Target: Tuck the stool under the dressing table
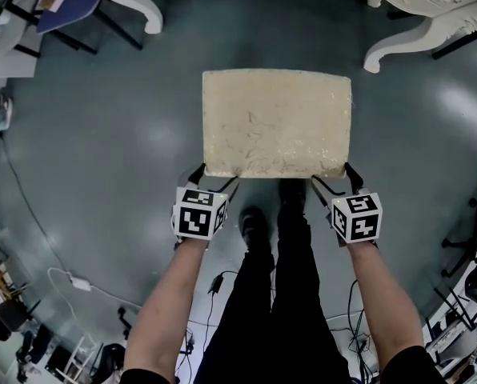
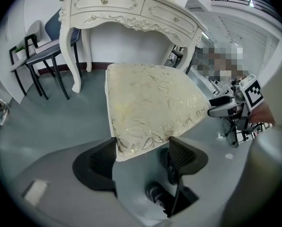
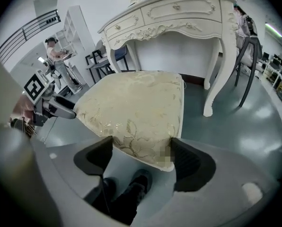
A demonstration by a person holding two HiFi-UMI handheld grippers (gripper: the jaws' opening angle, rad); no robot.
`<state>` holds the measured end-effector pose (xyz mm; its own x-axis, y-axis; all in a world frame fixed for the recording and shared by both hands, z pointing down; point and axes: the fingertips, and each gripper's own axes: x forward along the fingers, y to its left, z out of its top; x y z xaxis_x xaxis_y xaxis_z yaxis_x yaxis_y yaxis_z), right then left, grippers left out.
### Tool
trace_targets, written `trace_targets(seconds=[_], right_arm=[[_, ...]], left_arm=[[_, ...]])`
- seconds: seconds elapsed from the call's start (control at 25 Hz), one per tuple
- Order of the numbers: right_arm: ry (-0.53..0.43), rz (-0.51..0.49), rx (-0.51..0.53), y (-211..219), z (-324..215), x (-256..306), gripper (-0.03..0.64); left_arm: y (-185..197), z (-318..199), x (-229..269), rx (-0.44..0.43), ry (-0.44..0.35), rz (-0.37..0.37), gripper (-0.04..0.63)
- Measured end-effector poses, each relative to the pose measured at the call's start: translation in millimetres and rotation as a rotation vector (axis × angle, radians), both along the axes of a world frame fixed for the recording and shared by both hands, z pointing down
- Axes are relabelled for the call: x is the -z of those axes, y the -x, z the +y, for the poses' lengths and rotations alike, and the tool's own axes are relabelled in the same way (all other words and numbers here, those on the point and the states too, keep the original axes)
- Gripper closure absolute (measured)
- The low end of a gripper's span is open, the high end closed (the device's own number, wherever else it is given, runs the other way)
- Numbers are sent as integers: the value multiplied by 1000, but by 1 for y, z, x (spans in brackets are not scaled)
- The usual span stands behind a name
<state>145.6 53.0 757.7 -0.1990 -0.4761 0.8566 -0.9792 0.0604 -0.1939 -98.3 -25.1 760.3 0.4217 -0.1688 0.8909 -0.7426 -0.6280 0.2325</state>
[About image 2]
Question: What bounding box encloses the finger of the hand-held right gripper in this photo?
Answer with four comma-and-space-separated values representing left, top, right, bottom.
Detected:
209, 96, 232, 107
207, 103, 238, 118

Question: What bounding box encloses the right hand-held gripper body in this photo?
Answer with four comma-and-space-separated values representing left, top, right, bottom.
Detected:
230, 73, 265, 137

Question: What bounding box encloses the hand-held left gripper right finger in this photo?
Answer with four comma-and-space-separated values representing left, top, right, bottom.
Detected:
168, 136, 250, 227

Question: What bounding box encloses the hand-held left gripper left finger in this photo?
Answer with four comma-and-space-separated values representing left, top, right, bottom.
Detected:
7, 137, 156, 227

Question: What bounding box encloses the cream upholstered stool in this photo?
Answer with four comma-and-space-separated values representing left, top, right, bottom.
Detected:
105, 62, 210, 163

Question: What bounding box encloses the white ornate dressing table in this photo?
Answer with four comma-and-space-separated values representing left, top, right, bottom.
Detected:
58, 0, 209, 93

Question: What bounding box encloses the person's right forearm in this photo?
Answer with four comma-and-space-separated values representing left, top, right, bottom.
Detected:
248, 100, 276, 127

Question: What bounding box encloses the person's right black shoe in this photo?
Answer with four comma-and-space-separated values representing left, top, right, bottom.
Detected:
159, 147, 181, 186

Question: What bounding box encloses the person's black shoe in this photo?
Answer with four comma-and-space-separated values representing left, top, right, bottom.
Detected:
144, 182, 170, 215
159, 147, 181, 186

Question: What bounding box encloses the person's left black shoe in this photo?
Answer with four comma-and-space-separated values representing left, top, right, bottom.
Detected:
144, 182, 170, 215

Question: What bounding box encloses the small potted plant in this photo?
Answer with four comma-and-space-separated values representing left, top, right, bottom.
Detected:
14, 45, 26, 59

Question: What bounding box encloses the blue chair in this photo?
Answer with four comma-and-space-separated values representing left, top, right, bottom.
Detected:
25, 8, 82, 101

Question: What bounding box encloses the black cable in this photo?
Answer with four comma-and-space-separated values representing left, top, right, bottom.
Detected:
170, 171, 182, 218

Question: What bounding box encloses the grey chair with black frame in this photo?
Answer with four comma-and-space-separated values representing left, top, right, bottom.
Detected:
9, 20, 46, 96
170, 45, 198, 75

